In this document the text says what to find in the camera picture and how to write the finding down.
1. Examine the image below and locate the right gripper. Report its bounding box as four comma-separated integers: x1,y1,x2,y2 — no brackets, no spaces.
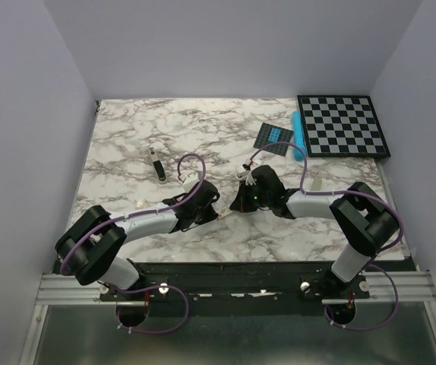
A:
229,180,271,213

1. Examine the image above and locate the black metal stapler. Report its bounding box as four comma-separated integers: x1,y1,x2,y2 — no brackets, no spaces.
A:
148,148,167,184

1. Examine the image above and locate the staple box sleeve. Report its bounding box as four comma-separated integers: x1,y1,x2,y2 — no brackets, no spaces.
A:
217,207,233,220

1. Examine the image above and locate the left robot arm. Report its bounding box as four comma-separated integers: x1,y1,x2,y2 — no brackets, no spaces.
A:
55,180,220,300

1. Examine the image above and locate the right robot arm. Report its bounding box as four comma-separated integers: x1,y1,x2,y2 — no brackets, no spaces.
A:
229,163,401,298

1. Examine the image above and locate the dark grey lego baseplate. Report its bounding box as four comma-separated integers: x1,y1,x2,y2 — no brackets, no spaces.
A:
254,122,293,157

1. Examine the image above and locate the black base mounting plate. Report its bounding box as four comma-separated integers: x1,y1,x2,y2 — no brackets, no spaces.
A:
97,262,370,317

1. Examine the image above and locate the blue lego brick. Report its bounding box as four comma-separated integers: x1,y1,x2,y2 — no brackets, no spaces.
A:
268,128,283,143

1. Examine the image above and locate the blue toy microphone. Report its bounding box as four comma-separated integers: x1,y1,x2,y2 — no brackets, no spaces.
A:
292,111,307,161

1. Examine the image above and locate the black white chessboard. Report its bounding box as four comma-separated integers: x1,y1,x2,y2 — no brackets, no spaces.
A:
297,95,390,160

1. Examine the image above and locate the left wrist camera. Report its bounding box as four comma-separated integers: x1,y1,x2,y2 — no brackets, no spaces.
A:
180,173,201,192

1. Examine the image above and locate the aluminium rail frame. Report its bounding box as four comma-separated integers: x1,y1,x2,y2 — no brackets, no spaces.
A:
19,271,436,364

